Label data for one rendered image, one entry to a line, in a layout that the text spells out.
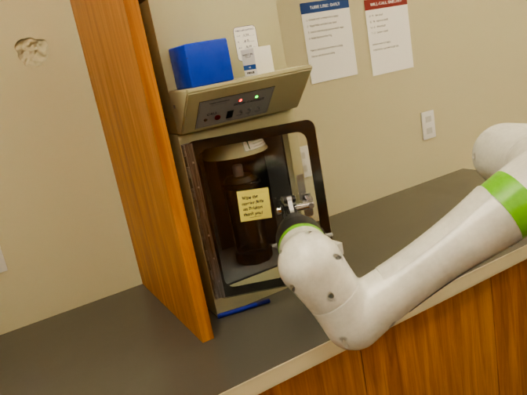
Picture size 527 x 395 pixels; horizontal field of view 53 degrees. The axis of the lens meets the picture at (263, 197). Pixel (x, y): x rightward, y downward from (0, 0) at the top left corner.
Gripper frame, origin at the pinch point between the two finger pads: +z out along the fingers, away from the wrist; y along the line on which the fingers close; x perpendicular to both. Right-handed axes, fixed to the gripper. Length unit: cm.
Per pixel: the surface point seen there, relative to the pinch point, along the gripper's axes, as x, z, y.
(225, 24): 5.9, 12.4, 43.4
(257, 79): 1.3, 2.1, 30.1
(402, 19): -63, 92, 39
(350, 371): -7.3, -11.3, -38.0
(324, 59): -27, 76, 30
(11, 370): 72, -2, -26
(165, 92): 22.4, 6.9, 31.0
